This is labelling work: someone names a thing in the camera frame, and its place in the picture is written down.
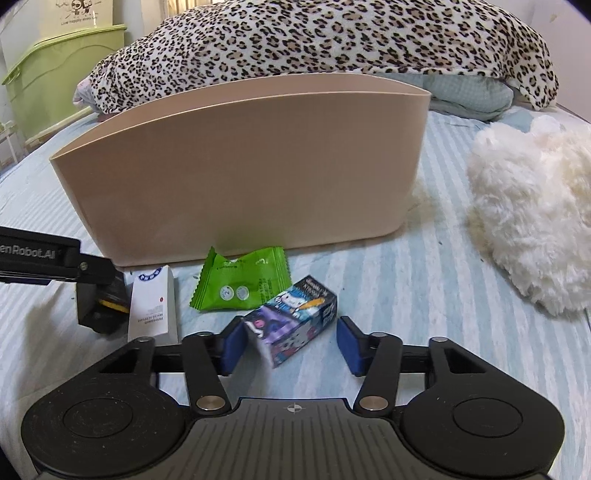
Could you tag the leopard print blanket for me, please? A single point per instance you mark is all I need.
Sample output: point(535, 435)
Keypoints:
point(323, 37)

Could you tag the beige plastic storage bin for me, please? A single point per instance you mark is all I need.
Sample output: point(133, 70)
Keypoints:
point(240, 175)

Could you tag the pink white cloth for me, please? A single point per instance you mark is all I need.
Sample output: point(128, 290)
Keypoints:
point(84, 94)

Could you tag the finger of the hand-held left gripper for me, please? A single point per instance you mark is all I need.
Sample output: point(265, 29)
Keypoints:
point(99, 302)

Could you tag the cartoon printed small box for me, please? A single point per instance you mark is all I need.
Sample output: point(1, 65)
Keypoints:
point(291, 323)

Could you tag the green snack packet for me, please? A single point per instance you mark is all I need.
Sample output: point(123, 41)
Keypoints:
point(240, 281)

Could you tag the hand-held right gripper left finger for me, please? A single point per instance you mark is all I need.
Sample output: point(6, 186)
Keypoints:
point(229, 347)

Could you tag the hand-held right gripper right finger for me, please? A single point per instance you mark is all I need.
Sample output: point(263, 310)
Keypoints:
point(350, 346)

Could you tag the white slim box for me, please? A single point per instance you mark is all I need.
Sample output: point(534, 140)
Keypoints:
point(152, 307)

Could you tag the white metal rack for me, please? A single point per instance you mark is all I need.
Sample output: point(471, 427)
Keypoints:
point(7, 143)

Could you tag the green plastic storage box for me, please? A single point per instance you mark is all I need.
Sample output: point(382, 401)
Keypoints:
point(55, 78)

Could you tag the striped light blue bed sheet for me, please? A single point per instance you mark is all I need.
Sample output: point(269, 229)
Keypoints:
point(438, 295)

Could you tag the white fluffy plush cushion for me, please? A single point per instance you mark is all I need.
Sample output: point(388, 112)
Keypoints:
point(531, 207)

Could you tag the light blue pillow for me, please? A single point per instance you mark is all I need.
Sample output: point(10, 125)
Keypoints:
point(466, 94)

